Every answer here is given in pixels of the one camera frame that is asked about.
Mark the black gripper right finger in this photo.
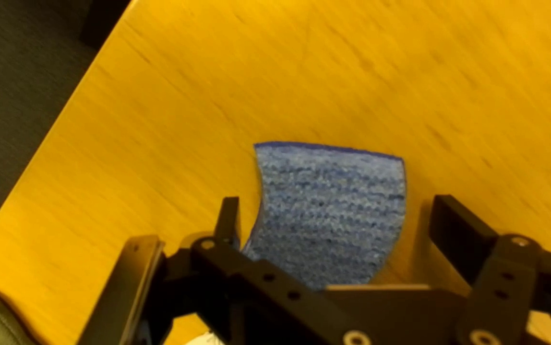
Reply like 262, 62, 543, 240
428, 194, 551, 345

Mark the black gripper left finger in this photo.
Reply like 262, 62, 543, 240
78, 196, 366, 345

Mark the blue knitted cloth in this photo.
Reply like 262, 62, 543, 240
239, 141, 408, 294

